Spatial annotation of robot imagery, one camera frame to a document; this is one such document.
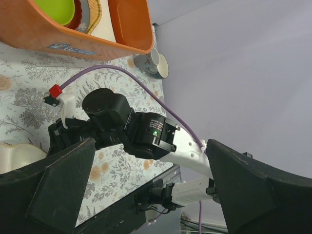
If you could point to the grey rimmed plate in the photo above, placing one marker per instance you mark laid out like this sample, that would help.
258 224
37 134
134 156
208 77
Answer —
85 20

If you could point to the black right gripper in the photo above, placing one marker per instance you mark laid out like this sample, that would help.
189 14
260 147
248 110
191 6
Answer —
77 130

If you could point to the yellow woven basket plate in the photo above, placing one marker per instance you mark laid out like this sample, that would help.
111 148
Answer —
95 15

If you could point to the lime green plate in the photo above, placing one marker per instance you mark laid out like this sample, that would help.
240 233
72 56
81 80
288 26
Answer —
61 11

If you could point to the white square plate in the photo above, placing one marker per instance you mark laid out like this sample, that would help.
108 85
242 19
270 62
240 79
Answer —
104 29

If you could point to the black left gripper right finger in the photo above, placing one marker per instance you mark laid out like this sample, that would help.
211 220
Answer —
257 198

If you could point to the orange plastic bin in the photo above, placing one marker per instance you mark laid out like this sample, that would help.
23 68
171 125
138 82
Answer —
24 25

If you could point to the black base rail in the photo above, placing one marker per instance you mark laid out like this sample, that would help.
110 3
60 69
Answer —
127 214

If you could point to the small patterned mug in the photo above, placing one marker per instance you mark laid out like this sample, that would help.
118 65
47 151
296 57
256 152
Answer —
148 60

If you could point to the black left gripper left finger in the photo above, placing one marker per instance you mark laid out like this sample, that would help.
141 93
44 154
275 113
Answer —
45 197

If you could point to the cream divided plate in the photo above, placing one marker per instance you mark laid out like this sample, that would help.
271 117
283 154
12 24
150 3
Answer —
19 155

